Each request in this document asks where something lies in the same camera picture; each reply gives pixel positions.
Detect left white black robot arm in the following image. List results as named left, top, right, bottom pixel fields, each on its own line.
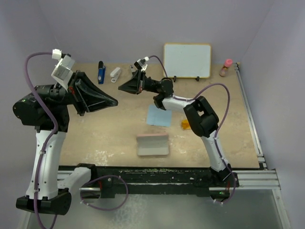
left=13, top=71, right=118, bottom=215

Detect small whiteboard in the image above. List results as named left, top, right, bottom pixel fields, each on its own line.
left=163, top=43, right=212, bottom=79

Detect blue black stapler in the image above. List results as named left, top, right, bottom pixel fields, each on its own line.
left=98, top=61, right=106, bottom=84

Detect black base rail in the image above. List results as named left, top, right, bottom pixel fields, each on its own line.
left=71, top=166, right=240, bottom=198

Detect aluminium frame rail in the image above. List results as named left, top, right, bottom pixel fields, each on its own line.
left=60, top=63, right=291, bottom=229

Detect pink capped small bottle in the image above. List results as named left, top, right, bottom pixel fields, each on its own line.
left=219, top=59, right=233, bottom=77

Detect white stapler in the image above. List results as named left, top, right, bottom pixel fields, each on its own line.
left=110, top=67, right=122, bottom=83

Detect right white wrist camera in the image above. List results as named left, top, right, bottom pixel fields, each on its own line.
left=134, top=56, right=149, bottom=72

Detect orange sunglasses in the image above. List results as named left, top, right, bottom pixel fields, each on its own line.
left=181, top=119, right=191, bottom=130

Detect pink glasses case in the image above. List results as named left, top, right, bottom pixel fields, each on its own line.
left=136, top=134, right=170, bottom=157

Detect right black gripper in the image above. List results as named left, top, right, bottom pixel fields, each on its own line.
left=118, top=70, right=158, bottom=95

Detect blue cleaning cloth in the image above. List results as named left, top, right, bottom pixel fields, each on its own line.
left=146, top=104, right=172, bottom=127

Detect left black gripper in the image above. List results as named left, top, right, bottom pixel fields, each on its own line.
left=33, top=68, right=118, bottom=115

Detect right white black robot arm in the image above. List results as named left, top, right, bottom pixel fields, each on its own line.
left=118, top=70, right=232, bottom=187

